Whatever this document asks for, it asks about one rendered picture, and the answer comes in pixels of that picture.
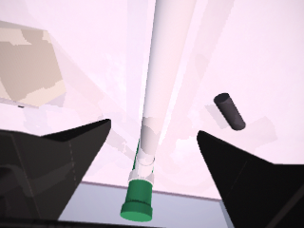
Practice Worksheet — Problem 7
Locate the black cylinder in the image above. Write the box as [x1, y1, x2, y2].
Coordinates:
[213, 93, 247, 131]

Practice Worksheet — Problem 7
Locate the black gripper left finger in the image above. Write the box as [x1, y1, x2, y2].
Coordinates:
[0, 119, 111, 220]

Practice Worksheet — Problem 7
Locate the green cylinder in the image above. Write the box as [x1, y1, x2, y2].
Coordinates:
[120, 179, 153, 222]

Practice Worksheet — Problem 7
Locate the white cylindrical rod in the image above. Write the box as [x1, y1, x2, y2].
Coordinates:
[138, 0, 197, 165]

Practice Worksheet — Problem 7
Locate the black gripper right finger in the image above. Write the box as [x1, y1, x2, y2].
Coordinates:
[197, 130, 304, 228]

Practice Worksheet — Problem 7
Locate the grey metal cup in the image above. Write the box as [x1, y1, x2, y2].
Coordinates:
[127, 153, 155, 189]

